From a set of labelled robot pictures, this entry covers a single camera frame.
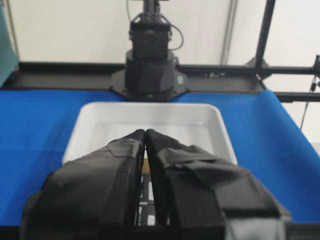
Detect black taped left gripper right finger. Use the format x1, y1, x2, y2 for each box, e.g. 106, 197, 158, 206
145, 129, 292, 240

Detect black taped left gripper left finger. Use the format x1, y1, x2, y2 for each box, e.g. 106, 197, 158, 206
19, 129, 145, 240

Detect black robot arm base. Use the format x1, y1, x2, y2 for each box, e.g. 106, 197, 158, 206
109, 0, 189, 102

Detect black box front middle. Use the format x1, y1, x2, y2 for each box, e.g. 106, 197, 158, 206
135, 174, 157, 226

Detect white plastic tray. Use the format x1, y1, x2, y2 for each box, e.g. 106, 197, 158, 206
62, 101, 238, 164

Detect teal panel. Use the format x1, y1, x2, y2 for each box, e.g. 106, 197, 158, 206
0, 1, 19, 87

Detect black aluminium frame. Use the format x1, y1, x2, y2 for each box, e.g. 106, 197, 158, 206
2, 0, 320, 102

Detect black cable on right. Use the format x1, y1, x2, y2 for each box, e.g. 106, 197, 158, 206
299, 54, 320, 131

